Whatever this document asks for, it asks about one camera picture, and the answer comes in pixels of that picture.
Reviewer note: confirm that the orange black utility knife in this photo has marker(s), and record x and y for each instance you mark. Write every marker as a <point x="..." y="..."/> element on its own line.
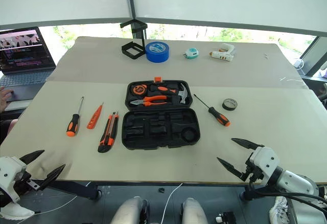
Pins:
<point x="108" y="132"/>

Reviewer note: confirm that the silver left robot leg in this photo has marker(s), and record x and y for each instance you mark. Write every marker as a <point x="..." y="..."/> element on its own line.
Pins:
<point x="130" y="211"/>

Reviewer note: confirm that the black white floor device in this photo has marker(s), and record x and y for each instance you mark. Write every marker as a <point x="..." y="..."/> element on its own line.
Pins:
<point x="226" y="218"/>

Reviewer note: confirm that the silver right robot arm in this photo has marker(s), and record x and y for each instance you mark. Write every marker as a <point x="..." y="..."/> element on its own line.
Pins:
<point x="297" y="181"/>

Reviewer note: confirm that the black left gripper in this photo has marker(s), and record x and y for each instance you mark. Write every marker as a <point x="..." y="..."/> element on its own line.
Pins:
<point x="24" y="178"/>

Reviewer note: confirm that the white sneaker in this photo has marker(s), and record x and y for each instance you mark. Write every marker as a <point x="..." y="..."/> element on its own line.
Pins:
<point x="278" y="208"/>
<point x="15" y="212"/>

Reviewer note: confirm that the black metal stand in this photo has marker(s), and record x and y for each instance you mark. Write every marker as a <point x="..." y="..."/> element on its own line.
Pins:
<point x="132" y="50"/>

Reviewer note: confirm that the orange voltage tester pen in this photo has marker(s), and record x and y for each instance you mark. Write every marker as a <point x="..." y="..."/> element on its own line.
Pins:
<point x="94" y="117"/>

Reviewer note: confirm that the black tool case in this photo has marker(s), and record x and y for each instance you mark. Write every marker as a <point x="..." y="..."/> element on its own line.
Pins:
<point x="161" y="132"/>

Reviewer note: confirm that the person's dark trouser leg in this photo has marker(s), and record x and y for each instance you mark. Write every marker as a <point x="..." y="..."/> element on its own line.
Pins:
<point x="6" y="129"/>

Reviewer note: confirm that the white glue gun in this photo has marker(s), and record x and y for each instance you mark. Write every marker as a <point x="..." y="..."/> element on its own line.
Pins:
<point x="222" y="54"/>

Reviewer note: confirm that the small teal tape measure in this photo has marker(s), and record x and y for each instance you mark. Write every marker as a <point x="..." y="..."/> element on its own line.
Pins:
<point x="192" y="53"/>

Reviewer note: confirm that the silver right robot leg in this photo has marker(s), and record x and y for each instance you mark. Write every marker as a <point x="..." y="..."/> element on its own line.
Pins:
<point x="192" y="212"/>

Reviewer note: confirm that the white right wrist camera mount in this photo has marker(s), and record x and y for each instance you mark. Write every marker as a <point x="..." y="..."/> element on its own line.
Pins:
<point x="265" y="157"/>

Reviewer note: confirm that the grey laptop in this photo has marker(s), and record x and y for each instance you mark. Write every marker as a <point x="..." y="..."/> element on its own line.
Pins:
<point x="24" y="55"/>

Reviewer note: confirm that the small black floor clip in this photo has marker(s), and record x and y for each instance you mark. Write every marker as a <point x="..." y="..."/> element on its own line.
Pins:
<point x="161" y="190"/>

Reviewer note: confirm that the dark table frame bar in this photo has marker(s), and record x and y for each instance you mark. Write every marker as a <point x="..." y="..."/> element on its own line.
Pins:
<point x="74" y="189"/>

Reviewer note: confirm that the blue tape roll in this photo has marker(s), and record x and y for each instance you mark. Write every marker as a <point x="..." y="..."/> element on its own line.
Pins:
<point x="157" y="52"/>

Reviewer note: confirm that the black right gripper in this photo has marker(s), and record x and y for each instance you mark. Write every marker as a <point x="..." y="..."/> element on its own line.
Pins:
<point x="254" y="174"/>

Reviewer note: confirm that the orange black tape measure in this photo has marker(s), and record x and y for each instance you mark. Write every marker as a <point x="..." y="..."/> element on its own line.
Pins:
<point x="139" y="89"/>

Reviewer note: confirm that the silver robot leg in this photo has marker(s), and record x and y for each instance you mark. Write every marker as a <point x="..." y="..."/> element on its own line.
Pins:
<point x="130" y="211"/>
<point x="192" y="212"/>

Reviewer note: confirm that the black electrical tape roll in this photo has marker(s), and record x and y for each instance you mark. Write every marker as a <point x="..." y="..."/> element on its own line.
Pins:
<point x="230" y="104"/>

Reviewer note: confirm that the person's bare hand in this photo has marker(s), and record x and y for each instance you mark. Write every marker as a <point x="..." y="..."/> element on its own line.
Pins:
<point x="5" y="97"/>

